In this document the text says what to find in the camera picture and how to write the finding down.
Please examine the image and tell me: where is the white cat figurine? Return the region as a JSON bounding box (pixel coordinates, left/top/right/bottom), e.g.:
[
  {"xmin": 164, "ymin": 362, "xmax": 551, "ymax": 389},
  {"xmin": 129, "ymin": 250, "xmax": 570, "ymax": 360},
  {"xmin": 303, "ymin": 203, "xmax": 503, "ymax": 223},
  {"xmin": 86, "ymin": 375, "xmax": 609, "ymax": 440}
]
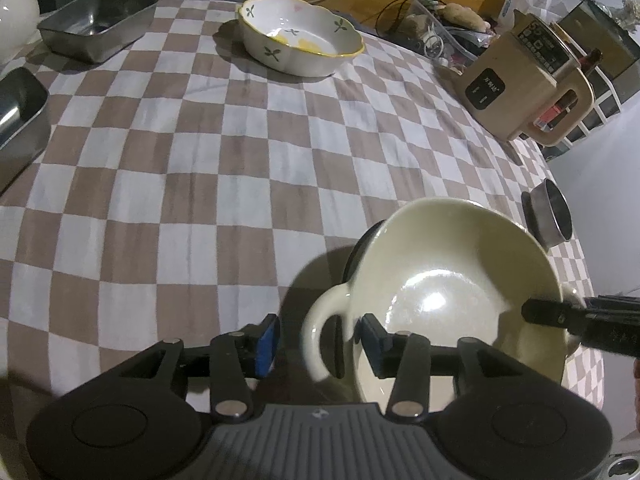
[{"xmin": 0, "ymin": 0, "xmax": 40, "ymax": 64}]

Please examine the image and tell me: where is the clear plastic storage bin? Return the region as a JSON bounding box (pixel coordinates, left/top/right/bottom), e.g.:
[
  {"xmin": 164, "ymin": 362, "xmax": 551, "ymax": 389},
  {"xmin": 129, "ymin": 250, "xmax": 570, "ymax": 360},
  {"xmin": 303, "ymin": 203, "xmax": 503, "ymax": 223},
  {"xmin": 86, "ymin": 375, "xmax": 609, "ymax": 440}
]
[{"xmin": 396, "ymin": 0, "xmax": 496, "ymax": 74}]

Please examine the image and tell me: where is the floral scalloped ceramic bowl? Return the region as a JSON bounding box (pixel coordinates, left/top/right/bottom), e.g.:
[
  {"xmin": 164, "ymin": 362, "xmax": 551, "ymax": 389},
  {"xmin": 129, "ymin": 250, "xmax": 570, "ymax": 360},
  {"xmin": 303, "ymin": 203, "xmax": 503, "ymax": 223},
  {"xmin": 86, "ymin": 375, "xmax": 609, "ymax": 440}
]
[{"xmin": 236, "ymin": 0, "xmax": 364, "ymax": 78}]

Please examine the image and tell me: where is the round steel bowl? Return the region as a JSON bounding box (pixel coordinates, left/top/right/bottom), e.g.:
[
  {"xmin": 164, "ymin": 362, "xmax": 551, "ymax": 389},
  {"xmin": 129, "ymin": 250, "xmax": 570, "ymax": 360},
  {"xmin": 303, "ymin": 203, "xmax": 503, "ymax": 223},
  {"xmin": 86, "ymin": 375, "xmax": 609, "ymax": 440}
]
[{"xmin": 522, "ymin": 179, "xmax": 574, "ymax": 252}]

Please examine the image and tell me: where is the rectangular steel tray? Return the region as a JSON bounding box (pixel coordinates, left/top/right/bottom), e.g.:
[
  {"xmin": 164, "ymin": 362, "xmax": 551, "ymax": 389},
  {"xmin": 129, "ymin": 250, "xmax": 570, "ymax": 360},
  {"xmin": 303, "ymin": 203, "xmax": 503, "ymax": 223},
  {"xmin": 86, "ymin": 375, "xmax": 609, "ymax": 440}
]
[
  {"xmin": 38, "ymin": 0, "xmax": 158, "ymax": 65},
  {"xmin": 0, "ymin": 67, "xmax": 51, "ymax": 193}
]

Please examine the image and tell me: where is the beige electric kettle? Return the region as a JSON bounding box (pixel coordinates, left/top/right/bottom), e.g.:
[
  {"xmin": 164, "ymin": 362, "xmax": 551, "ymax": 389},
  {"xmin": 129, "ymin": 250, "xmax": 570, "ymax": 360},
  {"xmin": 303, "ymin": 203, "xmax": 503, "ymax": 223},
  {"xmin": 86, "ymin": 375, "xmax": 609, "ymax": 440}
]
[{"xmin": 454, "ymin": 11, "xmax": 594, "ymax": 146}]

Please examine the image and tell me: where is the checkered tablecloth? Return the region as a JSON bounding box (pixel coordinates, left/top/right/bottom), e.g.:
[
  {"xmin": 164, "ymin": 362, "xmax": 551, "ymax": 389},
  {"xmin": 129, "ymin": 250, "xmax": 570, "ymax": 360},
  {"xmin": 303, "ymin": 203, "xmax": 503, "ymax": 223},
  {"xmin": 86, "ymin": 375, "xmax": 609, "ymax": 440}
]
[{"xmin": 0, "ymin": 0, "xmax": 606, "ymax": 480}]

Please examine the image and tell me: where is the cream bowl with handles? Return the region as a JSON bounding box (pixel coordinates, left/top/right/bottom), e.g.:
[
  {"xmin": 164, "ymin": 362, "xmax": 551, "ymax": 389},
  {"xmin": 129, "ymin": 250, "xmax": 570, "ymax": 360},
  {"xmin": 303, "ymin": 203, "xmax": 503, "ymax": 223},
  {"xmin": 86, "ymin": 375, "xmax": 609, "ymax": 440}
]
[{"xmin": 300, "ymin": 197, "xmax": 582, "ymax": 406}]

